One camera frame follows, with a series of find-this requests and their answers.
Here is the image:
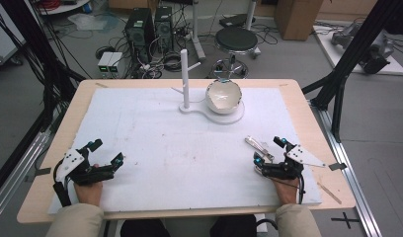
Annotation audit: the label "person's legs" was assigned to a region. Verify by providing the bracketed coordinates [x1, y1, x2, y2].
[120, 214, 257, 237]

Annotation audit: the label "person's right hand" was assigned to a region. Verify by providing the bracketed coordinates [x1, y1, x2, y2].
[271, 177, 301, 206]

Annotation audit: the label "black computer tower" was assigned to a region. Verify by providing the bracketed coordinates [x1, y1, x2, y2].
[124, 7, 155, 65]
[153, 5, 175, 52]

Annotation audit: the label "clear plastic sheet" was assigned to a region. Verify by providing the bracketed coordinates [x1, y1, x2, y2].
[67, 12, 121, 35]

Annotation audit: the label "aluminium rail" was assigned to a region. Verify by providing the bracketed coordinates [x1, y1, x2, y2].
[0, 130, 53, 226]
[308, 98, 383, 237]

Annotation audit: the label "white table leg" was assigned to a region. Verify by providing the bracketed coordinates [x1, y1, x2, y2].
[190, 0, 207, 61]

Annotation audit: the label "silver metal watch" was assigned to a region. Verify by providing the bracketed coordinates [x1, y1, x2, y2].
[244, 135, 276, 163]

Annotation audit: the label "white jewellery tree stand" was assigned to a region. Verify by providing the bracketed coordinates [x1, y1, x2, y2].
[171, 48, 246, 125]

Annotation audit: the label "round white table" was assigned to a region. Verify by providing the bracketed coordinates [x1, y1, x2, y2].
[38, 0, 93, 16]

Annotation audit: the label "white foam mat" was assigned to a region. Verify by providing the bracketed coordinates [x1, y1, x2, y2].
[47, 86, 323, 215]

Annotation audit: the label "grey robot device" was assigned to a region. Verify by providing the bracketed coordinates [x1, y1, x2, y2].
[330, 22, 395, 75]

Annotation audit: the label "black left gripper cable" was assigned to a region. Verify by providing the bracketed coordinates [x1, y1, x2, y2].
[52, 159, 73, 208]

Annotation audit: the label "black metal frame strut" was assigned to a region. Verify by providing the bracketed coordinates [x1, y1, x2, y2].
[0, 0, 87, 132]
[301, 0, 403, 143]

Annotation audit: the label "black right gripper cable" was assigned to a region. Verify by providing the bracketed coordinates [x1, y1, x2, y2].
[297, 175, 306, 205]

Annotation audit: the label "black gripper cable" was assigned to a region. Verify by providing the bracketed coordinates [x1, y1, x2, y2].
[52, 159, 73, 208]
[297, 175, 306, 205]

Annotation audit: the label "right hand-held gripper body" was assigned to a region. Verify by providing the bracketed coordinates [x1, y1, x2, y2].
[261, 144, 327, 181]

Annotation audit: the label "black round stool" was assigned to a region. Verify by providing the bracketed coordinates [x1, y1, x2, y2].
[210, 26, 260, 80]

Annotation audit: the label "person's left hand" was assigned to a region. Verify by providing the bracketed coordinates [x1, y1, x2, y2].
[73, 163, 105, 207]

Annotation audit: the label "white power supply boxes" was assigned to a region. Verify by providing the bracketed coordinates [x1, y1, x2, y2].
[97, 51, 123, 74]

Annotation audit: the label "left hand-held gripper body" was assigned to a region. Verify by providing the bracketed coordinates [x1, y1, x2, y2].
[54, 145, 116, 187]

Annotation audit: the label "white floor board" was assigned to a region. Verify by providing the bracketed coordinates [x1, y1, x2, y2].
[312, 25, 403, 77]

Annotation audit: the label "thin wooden stick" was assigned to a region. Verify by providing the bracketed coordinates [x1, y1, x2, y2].
[316, 181, 343, 205]

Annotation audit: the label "brown cardboard box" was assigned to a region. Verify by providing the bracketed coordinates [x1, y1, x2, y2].
[274, 0, 324, 41]

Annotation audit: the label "white shell-shaped bowl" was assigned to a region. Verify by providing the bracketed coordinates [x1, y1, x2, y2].
[204, 78, 243, 116]

